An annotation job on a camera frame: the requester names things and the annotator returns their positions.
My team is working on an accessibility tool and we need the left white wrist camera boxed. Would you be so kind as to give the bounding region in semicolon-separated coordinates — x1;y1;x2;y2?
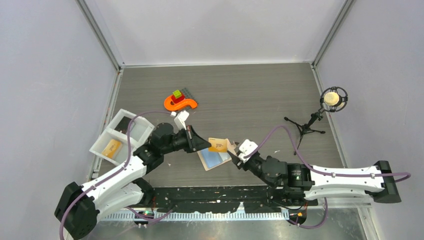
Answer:
170;110;190;130

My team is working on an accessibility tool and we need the red toy block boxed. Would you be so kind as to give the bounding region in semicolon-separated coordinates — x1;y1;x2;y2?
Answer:
171;90;186;105

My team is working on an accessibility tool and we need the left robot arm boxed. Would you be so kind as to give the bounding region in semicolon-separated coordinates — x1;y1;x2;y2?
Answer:
54;122;211;240

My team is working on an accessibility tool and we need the tan card holder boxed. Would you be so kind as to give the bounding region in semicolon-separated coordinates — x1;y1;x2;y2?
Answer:
197;148;232;171

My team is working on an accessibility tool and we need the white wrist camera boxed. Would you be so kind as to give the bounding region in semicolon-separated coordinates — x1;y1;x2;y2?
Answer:
170;110;190;130
236;139;259;163

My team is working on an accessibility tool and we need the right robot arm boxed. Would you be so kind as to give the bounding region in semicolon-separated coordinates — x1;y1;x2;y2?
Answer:
228;139;402;205

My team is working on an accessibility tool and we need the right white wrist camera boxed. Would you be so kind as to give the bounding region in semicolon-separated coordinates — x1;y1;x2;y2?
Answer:
236;139;259;163

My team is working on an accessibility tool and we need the microphone on tripod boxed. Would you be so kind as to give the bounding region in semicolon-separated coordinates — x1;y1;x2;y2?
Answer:
284;86;349;149

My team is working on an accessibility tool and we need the green toy block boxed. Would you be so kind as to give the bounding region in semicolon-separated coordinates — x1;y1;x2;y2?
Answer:
172;89;183;99

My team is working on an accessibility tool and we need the white divided tray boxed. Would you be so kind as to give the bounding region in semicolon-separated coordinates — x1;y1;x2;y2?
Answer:
89;109;154;166

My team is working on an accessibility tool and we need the grey studded baseplate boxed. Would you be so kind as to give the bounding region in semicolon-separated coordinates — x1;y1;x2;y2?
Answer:
175;87;199;112

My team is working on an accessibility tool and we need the orange curved toy track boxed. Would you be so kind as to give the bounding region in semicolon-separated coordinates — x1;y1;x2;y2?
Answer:
163;95;198;112

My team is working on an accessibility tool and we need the white slotted cable duct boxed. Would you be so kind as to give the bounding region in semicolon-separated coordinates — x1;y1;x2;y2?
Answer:
102;209;289;222

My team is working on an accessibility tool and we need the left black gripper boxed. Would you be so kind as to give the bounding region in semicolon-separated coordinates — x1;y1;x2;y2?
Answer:
161;125;211;155

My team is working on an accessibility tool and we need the black credit card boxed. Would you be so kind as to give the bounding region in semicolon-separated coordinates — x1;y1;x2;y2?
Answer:
114;116;131;135

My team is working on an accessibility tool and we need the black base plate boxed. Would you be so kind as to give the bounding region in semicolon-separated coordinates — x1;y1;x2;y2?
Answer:
121;185;319;215

